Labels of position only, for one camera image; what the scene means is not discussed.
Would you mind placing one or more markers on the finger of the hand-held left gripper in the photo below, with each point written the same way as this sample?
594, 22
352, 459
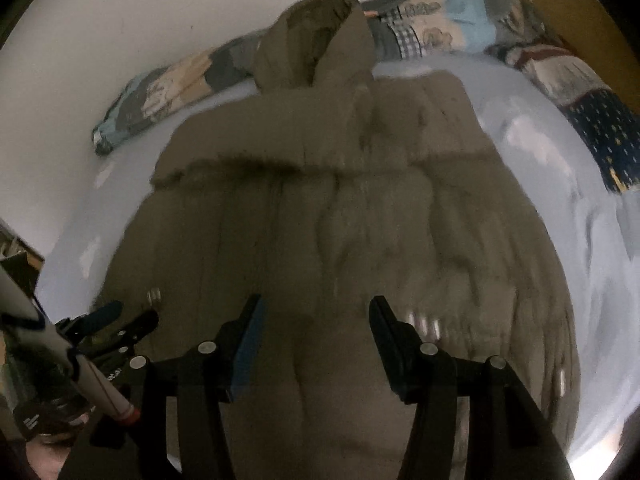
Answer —
135, 330
102, 314

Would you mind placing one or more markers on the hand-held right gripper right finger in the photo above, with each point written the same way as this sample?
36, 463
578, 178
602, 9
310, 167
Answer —
392, 350

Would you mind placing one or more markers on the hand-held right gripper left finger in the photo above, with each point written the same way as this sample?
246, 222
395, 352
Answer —
247, 347

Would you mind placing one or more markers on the olive hooded puffer jacket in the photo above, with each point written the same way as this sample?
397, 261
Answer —
320, 210

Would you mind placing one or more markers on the brown wooden cabinet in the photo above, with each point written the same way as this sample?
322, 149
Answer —
17, 260

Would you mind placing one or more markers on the light blue cloud-print bed sheet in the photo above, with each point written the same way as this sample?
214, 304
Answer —
545, 160

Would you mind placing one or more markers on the dark blue dotted cloth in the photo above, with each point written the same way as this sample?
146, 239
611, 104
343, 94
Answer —
607, 135

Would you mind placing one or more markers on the red and white knit blanket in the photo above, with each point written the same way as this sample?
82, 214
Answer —
555, 67

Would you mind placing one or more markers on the patchwork printed quilt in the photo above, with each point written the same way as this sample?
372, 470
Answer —
440, 20

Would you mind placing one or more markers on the wooden headboard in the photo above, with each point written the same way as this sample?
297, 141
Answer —
575, 15

